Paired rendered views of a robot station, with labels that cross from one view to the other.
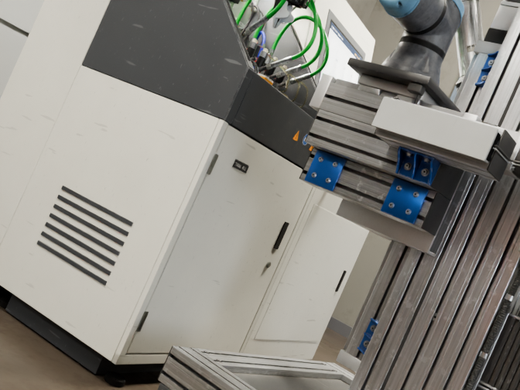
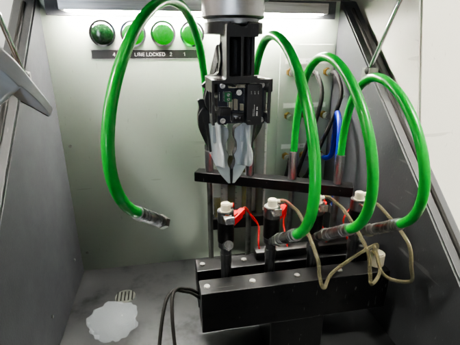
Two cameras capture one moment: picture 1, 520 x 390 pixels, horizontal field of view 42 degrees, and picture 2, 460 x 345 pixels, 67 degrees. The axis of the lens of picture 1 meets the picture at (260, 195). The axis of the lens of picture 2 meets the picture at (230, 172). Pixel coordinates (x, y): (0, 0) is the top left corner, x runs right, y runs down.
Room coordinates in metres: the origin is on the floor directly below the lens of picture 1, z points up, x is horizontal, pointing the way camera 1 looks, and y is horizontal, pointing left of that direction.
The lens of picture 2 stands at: (1.92, -0.18, 1.36)
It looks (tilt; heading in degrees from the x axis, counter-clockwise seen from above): 20 degrees down; 50
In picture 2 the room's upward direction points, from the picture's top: straight up
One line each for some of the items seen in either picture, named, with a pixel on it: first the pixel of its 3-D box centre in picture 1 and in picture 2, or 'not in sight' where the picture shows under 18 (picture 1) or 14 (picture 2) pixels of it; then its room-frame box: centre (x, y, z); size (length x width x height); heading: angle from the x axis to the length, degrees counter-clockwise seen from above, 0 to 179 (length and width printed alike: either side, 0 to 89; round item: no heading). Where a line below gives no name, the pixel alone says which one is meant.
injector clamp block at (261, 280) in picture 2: not in sight; (288, 298); (2.35, 0.17, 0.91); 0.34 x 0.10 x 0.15; 151
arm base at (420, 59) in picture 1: (414, 66); not in sight; (1.65, -0.22, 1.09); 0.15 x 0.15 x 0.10
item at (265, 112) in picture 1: (283, 128); not in sight; (2.13, 0.02, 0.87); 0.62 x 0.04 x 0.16; 151
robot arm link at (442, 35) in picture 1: (432, 21); not in sight; (1.65, -0.21, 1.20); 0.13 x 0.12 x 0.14; 139
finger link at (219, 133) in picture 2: (282, 14); (222, 156); (2.20, 0.17, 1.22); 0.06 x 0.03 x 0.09; 61
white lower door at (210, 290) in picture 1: (232, 253); not in sight; (2.12, 0.00, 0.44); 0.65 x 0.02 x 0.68; 151
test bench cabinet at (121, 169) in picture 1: (160, 233); not in sight; (2.26, 0.25, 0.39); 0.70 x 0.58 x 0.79; 151
